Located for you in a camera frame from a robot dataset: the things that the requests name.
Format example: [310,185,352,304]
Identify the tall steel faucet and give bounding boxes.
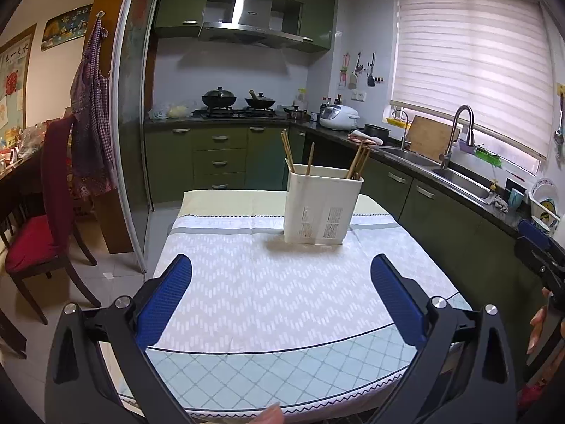
[439,105,476,170]

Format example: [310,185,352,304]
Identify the cluttered side table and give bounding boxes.
[0,118,50,195]

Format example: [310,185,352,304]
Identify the red seat cushion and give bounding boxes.
[4,218,68,275]

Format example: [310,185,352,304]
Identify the green corner base cabinet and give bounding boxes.
[304,130,549,319]

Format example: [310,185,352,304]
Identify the green wall cabinet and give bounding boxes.
[300,0,337,52]
[154,0,213,39]

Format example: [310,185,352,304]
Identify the steel double sink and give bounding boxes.
[379,145,496,205]

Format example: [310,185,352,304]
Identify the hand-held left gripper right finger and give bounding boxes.
[370,254,517,424]

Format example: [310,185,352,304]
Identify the dark wooden chair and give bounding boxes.
[0,307,28,359]
[4,115,99,324]

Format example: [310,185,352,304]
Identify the black wok with lid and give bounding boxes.
[202,88,237,109]
[244,89,278,111]

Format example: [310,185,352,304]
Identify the printed plate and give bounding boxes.
[527,177,558,213]

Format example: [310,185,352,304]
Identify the plastic bag of food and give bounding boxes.
[147,102,195,120]

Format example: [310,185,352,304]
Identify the white window blind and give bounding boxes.
[390,0,555,160]

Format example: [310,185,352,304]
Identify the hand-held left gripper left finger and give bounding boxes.
[44,254,195,424]

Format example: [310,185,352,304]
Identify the sliding door frame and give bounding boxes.
[108,0,165,275]

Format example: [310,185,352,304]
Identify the white rice cooker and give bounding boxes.
[319,105,361,131]

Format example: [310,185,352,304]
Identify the framed wall board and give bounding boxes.
[0,24,38,143]

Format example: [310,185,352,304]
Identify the gas stove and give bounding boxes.
[192,107,287,119]

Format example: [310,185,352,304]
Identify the white patterned tablecloth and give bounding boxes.
[145,214,460,356]

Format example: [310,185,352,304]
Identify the person's left hand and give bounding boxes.
[257,402,287,424]

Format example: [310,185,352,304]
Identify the checked table cover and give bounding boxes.
[117,190,473,411]

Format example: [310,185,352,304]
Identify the wooden chopstick with red end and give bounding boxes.
[345,140,364,180]

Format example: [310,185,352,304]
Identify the wooden cutting board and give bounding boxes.
[403,115,462,164]

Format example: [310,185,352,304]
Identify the small steel faucet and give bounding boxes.
[390,108,409,151]

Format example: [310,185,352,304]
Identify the pink and white cloth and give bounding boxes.
[347,130,384,147]

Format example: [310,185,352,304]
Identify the white dish rack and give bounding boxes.
[527,194,565,240]

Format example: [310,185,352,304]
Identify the white plastic chopstick holder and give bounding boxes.
[283,163,365,246]

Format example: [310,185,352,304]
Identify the person's right hand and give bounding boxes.
[527,287,552,355]

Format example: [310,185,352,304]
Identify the checked apron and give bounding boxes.
[71,17,118,196]

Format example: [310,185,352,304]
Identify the hanging kitchen tools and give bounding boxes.
[339,50,385,92]

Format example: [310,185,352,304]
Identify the green sponge rack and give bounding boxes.
[457,138,505,169]

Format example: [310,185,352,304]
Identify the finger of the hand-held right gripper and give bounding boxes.
[514,219,565,275]

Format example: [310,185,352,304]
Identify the steel range hood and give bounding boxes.
[198,0,306,50]

